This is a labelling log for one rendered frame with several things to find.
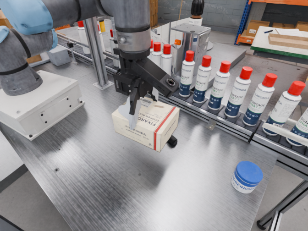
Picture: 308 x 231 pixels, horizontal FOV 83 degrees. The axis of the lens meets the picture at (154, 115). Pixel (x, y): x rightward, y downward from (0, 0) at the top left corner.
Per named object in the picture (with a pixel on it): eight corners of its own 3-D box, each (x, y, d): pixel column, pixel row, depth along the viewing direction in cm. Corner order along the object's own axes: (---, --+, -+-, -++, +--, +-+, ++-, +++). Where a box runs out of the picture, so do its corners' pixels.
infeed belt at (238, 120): (257, 127, 72) (261, 120, 70) (250, 139, 68) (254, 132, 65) (58, 41, 152) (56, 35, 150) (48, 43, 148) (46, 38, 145)
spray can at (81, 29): (93, 52, 122) (85, 20, 108) (86, 55, 119) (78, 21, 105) (89, 51, 124) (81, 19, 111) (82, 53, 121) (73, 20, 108)
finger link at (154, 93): (146, 92, 60) (137, 78, 52) (162, 97, 58) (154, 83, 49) (143, 100, 59) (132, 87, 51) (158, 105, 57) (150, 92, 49)
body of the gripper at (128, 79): (131, 81, 53) (127, 40, 45) (156, 89, 49) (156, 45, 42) (115, 94, 48) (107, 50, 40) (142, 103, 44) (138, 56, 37)
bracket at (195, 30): (211, 30, 75) (211, 27, 75) (198, 35, 69) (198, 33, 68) (184, 24, 82) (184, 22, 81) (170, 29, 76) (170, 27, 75)
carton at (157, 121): (177, 126, 57) (179, 108, 52) (159, 152, 49) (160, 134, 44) (136, 110, 63) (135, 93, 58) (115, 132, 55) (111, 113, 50)
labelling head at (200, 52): (201, 81, 92) (211, 28, 75) (188, 91, 85) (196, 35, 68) (179, 73, 99) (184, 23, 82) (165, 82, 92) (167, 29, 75)
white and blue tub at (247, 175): (259, 187, 54) (268, 175, 50) (242, 198, 52) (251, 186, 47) (241, 169, 59) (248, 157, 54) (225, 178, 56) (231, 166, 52)
